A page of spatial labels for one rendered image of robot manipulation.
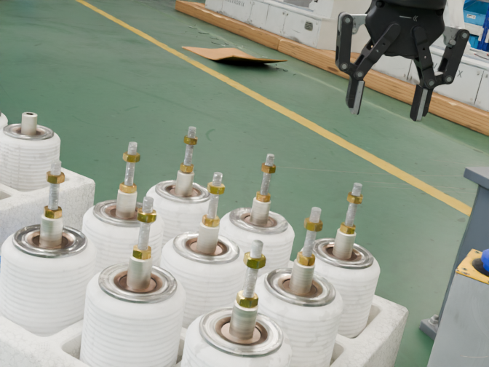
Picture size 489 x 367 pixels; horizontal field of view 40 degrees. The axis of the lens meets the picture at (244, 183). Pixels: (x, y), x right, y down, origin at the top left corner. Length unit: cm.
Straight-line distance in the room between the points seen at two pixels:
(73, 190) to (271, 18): 358
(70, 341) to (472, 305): 40
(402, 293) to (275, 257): 56
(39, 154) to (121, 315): 47
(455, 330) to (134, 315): 31
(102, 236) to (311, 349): 27
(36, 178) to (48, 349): 42
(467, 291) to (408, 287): 69
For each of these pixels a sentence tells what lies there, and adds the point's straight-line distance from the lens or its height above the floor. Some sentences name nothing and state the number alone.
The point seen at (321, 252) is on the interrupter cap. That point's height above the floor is 25.
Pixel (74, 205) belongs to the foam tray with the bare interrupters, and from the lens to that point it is 109.
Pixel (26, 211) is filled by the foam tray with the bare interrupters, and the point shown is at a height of 16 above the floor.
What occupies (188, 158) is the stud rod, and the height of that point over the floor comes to 30.
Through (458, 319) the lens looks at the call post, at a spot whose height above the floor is 27.
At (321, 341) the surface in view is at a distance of 69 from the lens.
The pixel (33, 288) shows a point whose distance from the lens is 70.
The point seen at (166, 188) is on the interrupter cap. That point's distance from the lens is 90.
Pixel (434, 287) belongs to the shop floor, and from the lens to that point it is 140.
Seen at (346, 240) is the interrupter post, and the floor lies 27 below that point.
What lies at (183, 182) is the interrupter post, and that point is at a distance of 88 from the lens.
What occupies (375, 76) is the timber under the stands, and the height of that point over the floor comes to 7.
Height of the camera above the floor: 57
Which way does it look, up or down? 19 degrees down
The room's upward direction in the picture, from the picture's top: 10 degrees clockwise
